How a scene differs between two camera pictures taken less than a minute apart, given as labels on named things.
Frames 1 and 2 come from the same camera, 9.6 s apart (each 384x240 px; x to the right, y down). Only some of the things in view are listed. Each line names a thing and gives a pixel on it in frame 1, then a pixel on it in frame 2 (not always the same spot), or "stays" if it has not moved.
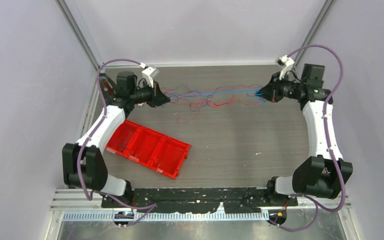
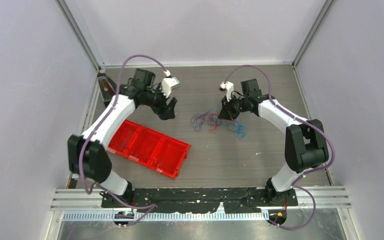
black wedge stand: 108,87 stays
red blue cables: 217,97 to 211,117
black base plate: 201,200 stays
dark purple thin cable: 122,144 stays
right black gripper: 272,92 to 227,113
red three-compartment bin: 164,154 stays
